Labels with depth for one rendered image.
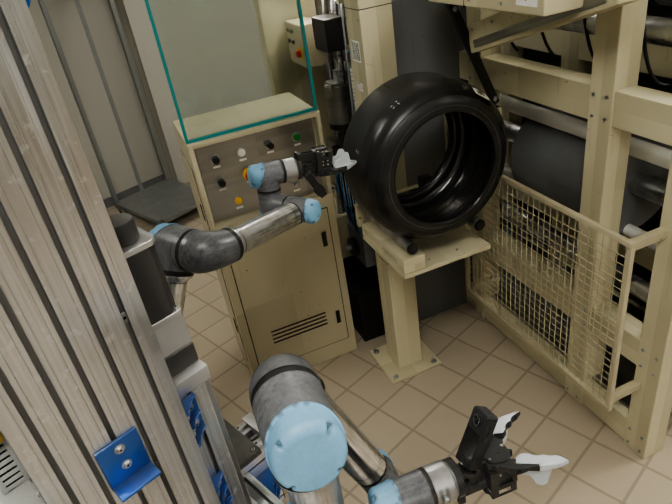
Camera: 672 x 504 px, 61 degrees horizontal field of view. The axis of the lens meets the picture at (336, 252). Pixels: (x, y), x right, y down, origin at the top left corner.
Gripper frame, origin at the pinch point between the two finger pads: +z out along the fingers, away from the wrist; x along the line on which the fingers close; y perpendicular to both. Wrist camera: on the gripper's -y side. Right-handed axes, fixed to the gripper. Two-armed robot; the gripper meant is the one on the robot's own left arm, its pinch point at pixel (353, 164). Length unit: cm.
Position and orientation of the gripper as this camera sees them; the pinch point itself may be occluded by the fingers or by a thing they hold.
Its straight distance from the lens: 193.2
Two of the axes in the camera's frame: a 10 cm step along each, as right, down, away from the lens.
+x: -3.8, -4.4, 8.1
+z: 9.2, -2.2, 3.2
